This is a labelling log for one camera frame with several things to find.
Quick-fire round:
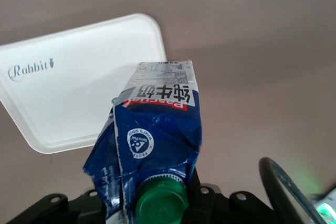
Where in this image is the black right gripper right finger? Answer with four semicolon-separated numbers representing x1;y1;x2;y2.
182;167;275;224

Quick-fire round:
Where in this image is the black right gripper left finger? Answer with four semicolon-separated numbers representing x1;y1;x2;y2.
6;189;107;224

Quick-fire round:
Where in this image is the blue milk carton green cap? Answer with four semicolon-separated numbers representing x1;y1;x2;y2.
82;60;204;224

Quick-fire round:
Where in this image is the cream rectangular plastic tray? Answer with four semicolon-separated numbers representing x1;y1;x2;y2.
0;13;167;155

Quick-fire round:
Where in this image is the brown table mat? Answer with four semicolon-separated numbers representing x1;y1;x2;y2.
0;0;336;224

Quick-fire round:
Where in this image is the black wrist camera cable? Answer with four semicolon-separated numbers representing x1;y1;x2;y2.
258;157;329;224

